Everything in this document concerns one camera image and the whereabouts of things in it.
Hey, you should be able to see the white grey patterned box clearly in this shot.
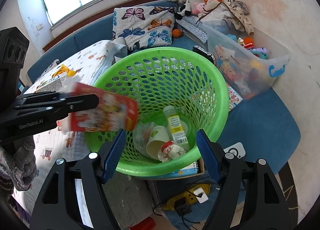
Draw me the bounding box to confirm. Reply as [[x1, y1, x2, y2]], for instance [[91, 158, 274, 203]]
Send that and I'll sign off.
[[35, 72, 73, 92]]

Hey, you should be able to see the red cartoon snack cup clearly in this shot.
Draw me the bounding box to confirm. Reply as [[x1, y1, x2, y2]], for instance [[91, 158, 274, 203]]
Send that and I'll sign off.
[[57, 82, 138, 132]]

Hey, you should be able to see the clear bottle yellow label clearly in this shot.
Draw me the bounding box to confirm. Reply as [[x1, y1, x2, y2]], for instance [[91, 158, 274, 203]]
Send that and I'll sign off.
[[163, 105, 190, 151]]

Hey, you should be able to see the clear plastic bag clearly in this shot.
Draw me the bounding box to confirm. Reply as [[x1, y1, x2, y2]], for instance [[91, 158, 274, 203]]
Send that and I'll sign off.
[[133, 122, 156, 158]]

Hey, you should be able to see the red white wrapper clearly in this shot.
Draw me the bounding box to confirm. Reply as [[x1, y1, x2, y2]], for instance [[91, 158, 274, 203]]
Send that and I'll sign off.
[[157, 141, 185, 163]]

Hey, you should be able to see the white paper cup green logo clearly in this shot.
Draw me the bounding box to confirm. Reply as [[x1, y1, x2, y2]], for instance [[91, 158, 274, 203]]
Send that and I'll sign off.
[[146, 125, 170, 160]]

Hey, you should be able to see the grey knit gloved hand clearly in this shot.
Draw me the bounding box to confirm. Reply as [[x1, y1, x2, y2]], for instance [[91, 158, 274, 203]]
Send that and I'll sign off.
[[1, 136, 37, 191]]

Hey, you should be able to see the orange yellow snack wrapper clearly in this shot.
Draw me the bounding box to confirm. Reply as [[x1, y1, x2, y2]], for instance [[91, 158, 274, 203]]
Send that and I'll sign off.
[[52, 65, 76, 78]]

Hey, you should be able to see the spiral notebook blue cover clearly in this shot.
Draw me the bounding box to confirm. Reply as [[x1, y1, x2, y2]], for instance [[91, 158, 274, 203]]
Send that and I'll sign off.
[[147, 158, 205, 180]]

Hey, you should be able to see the cartoon print white tablecloth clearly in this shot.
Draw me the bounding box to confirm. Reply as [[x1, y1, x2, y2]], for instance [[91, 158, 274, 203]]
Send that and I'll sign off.
[[12, 39, 128, 218]]

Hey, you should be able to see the small butterfly print pillow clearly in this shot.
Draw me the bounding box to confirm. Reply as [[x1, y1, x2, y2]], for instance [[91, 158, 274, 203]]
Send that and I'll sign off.
[[41, 59, 60, 76]]

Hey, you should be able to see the yellow power strip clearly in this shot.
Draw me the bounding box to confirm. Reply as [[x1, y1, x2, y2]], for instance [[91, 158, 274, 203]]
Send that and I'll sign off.
[[161, 183, 211, 211]]

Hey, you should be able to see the colourful picture book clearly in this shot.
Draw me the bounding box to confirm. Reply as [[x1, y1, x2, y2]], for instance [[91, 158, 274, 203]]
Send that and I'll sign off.
[[226, 83, 243, 111]]

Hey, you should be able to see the green plastic mesh basket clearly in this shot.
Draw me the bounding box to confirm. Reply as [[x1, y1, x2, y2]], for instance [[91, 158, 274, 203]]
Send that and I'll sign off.
[[95, 47, 229, 177]]

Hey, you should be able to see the large butterfly print pillow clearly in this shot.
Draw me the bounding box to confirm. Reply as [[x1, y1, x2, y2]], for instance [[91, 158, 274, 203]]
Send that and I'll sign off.
[[113, 6, 175, 52]]

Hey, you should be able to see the clear plastic toy bin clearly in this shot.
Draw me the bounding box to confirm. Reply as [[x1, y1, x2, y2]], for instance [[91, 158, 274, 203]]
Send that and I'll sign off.
[[203, 20, 291, 99]]

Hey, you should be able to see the black toy car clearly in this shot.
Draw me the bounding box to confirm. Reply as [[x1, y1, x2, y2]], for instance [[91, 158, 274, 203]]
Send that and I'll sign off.
[[193, 45, 215, 65]]

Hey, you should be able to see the small orange ball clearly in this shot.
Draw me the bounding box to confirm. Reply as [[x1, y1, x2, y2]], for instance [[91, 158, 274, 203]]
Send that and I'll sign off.
[[172, 28, 183, 38]]

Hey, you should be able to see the blue patterned folded cloth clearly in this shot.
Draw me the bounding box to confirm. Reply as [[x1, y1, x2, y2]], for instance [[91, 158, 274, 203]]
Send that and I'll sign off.
[[176, 15, 208, 44]]

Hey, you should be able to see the black white cow plush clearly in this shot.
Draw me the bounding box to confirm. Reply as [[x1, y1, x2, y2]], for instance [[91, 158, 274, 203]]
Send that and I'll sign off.
[[175, 0, 202, 20]]

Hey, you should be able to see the beige patterned garment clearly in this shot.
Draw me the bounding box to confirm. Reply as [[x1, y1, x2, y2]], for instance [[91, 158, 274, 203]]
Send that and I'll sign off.
[[198, 0, 254, 37]]

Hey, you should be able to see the pink plush toy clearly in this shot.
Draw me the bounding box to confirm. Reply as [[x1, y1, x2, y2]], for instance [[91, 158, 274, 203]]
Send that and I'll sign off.
[[192, 2, 206, 15]]

